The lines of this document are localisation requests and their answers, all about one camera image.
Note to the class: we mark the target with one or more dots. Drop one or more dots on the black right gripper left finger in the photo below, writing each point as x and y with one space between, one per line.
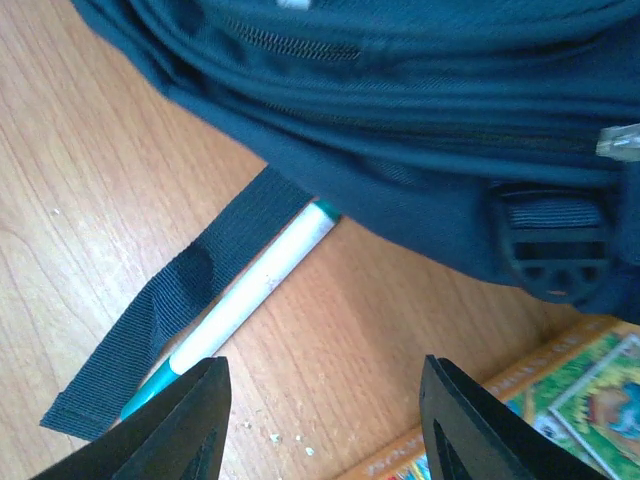
179 434

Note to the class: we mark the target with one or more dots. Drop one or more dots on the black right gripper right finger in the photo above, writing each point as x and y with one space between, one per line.
469 434

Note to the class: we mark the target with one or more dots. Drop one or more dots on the green capped white marker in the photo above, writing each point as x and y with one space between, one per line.
247 293

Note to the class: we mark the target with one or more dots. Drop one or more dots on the navy blue student backpack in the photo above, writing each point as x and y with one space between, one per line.
498 138

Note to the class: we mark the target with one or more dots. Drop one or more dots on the orange Treehouse paperback book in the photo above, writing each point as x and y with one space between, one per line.
581 391

